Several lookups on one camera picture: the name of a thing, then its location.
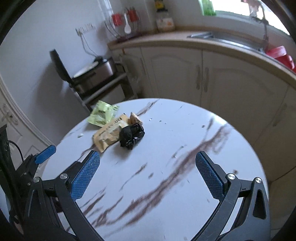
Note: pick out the wall power outlet strip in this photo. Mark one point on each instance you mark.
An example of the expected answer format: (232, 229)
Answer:
(85, 29)

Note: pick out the silver electric griddle appliance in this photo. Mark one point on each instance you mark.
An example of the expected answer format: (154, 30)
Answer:
(88, 77)

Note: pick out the wire rack with red cups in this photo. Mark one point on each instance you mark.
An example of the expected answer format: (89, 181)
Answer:
(116, 22)

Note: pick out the white kitchen base cabinets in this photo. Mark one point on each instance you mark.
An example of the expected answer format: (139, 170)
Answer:
(249, 90)

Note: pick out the tan kraft paper bag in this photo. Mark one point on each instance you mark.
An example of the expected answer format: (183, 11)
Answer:
(109, 133)

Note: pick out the white plastic spoon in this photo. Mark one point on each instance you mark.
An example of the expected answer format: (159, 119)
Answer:
(127, 27)

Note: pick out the crumpled black plastic bag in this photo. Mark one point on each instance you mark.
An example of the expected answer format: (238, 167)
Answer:
(130, 135)

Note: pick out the red basin in sink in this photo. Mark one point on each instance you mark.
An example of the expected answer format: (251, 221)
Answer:
(280, 54)

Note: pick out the glass jar yellow lid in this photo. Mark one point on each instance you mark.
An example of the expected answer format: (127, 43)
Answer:
(164, 21)

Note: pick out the small brown peanut shell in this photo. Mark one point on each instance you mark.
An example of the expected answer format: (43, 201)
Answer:
(133, 119)

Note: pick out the light green snack packet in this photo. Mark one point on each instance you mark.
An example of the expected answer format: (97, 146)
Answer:
(102, 114)

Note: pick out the round white marble table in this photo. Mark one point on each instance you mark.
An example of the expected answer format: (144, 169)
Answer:
(154, 191)

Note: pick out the green bottle on windowsill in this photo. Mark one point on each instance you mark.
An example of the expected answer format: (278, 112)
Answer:
(207, 8)

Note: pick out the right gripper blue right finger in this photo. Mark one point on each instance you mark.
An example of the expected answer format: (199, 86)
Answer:
(243, 209)

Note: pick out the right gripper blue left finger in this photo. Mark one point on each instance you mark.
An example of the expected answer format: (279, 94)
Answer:
(69, 186)

